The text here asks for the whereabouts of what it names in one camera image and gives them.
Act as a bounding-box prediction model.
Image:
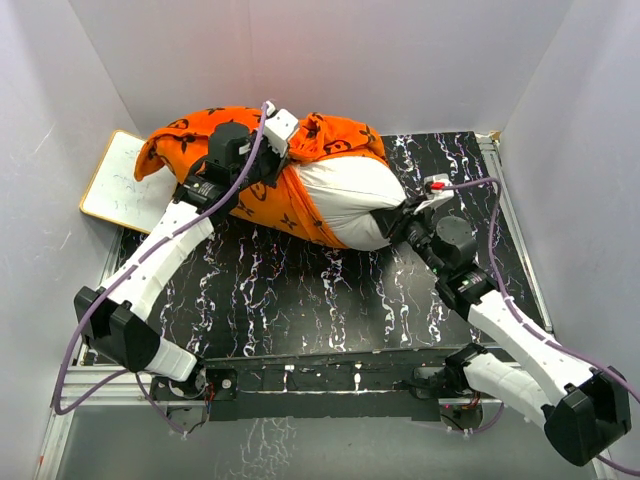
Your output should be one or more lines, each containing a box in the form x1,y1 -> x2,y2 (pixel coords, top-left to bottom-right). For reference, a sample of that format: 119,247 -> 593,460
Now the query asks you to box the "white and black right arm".
373,200 -> 632,466

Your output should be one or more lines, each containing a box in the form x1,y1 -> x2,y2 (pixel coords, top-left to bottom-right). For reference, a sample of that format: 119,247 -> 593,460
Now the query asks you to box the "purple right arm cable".
439,177 -> 640,476

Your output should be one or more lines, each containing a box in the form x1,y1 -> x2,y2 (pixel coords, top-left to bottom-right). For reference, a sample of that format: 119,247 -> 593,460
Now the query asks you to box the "aluminium frame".
34,134 -> 619,480

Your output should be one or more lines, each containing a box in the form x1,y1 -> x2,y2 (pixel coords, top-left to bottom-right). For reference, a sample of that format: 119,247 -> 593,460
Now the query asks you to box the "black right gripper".
374,195 -> 449,278

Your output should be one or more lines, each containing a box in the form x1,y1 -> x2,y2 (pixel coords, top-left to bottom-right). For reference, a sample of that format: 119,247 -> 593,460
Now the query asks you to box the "white board with wooden frame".
79,130 -> 176,233

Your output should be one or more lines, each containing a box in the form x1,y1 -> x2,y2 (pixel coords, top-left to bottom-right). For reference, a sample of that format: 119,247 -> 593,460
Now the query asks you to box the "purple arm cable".
52,99 -> 276,436
439,177 -> 640,476

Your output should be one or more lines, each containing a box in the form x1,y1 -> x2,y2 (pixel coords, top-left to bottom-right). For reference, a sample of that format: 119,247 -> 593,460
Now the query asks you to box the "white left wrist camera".
263,101 -> 299,158

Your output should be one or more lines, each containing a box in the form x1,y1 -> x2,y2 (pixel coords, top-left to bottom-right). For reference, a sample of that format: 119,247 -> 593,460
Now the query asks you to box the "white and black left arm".
74,113 -> 298,399

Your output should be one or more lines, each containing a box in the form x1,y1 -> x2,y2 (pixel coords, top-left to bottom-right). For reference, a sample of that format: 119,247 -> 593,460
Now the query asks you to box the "white pillow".
294,156 -> 406,251

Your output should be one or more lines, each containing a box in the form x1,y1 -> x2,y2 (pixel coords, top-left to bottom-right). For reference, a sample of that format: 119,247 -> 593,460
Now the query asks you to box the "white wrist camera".
413,173 -> 454,215
263,101 -> 299,158

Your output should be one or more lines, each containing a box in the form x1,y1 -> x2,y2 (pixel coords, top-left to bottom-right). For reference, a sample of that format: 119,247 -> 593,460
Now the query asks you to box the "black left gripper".
230,128 -> 286,191

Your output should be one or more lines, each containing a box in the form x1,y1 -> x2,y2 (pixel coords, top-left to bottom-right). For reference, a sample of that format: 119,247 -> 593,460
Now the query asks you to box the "orange patterned plush pillowcase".
134,106 -> 406,251

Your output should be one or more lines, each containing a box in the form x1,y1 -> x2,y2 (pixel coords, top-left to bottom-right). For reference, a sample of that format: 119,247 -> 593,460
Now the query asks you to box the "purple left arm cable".
52,99 -> 276,436

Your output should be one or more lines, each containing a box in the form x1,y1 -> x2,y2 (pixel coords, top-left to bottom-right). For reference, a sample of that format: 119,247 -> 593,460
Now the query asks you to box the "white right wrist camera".
413,173 -> 454,215

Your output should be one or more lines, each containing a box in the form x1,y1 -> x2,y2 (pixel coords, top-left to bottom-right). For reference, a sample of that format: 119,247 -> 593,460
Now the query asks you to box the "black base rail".
149,349 -> 501,424

